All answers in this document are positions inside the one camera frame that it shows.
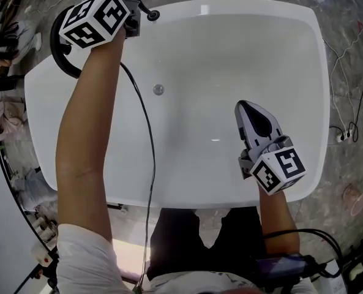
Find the white power strip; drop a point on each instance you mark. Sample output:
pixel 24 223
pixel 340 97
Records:
pixel 343 137

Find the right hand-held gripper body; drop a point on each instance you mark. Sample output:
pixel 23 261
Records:
pixel 276 170

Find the pink and white round dish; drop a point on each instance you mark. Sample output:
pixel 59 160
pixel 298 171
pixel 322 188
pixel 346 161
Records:
pixel 357 199

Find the white box with red button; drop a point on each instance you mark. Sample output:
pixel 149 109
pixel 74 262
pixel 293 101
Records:
pixel 43 256

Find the person's black shorts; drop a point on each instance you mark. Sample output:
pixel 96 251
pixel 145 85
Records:
pixel 175 240

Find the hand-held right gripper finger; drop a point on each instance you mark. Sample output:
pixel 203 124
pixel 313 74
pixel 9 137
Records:
pixel 274 121
pixel 244 127

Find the person's right forearm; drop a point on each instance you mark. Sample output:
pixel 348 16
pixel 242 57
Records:
pixel 276 222

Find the person's left forearm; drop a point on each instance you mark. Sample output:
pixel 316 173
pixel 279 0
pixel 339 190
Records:
pixel 83 118

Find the person's white t-shirt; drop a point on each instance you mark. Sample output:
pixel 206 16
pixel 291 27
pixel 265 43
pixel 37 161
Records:
pixel 83 262

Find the black phone on mount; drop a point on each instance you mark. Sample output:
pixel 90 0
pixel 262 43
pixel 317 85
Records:
pixel 279 268

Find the white bathtub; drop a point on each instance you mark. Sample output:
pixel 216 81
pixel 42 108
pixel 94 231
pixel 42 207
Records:
pixel 215 57

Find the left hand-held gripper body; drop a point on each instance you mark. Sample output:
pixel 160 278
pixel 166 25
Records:
pixel 92 20

